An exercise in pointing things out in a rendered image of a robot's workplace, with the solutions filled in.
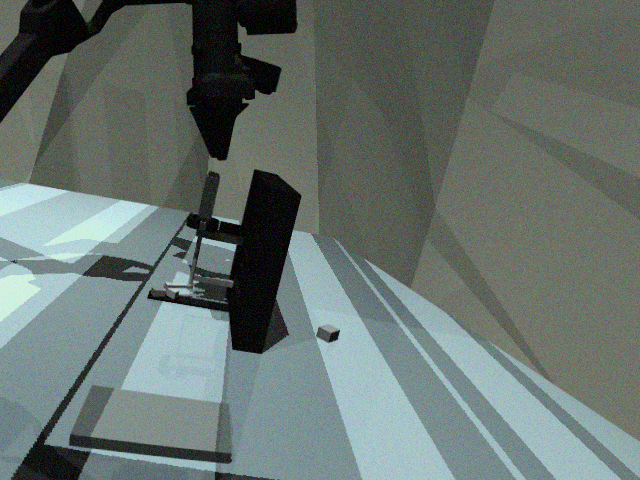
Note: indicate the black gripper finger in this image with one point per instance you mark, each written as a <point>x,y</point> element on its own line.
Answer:
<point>198,119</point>
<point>219,119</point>

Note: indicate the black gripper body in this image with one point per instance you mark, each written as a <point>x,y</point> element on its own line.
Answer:
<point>213,63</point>

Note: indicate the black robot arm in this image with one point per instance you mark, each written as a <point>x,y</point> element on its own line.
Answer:
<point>51,27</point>

